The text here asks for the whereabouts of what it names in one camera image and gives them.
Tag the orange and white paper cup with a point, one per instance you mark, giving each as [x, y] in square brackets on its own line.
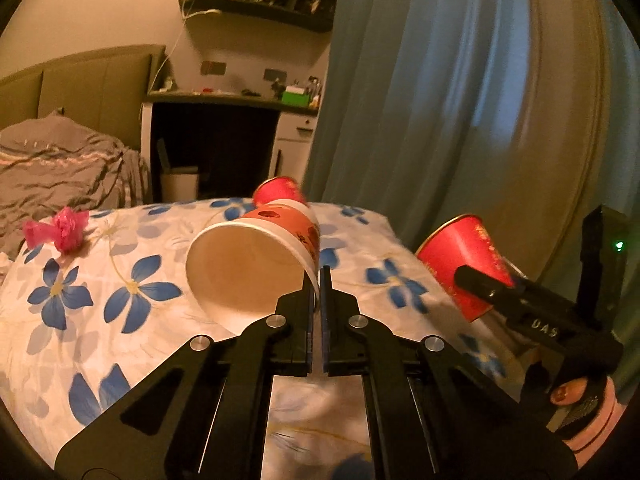
[240, 270]

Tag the beige curtain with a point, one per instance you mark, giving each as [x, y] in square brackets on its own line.
[600, 110]

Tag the small pink plastic bag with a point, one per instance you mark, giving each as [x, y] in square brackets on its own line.
[62, 227]

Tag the dark wall socket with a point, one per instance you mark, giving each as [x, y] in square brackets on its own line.
[274, 75]
[213, 67]

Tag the desk with dark top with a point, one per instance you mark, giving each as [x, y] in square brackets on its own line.
[220, 97]

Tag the blue curtain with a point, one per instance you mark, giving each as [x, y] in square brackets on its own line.
[425, 110]

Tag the grey blanket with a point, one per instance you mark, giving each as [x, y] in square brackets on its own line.
[60, 165]

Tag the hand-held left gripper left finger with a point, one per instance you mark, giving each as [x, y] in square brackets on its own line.
[309, 310]

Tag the red paper cup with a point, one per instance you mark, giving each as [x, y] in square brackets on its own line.
[465, 255]
[277, 191]

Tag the green box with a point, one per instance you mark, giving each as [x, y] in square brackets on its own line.
[294, 96]

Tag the padded bed headboard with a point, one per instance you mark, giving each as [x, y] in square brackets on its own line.
[90, 85]

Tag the person's right forearm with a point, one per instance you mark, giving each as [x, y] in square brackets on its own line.
[597, 427]

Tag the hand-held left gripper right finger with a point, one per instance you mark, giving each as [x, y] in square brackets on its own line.
[327, 310]

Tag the small white bin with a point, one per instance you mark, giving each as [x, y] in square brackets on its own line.
[179, 183]

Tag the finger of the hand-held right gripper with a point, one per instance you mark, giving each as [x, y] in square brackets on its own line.
[482, 285]

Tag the person's right hand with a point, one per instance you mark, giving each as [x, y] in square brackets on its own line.
[575, 400]

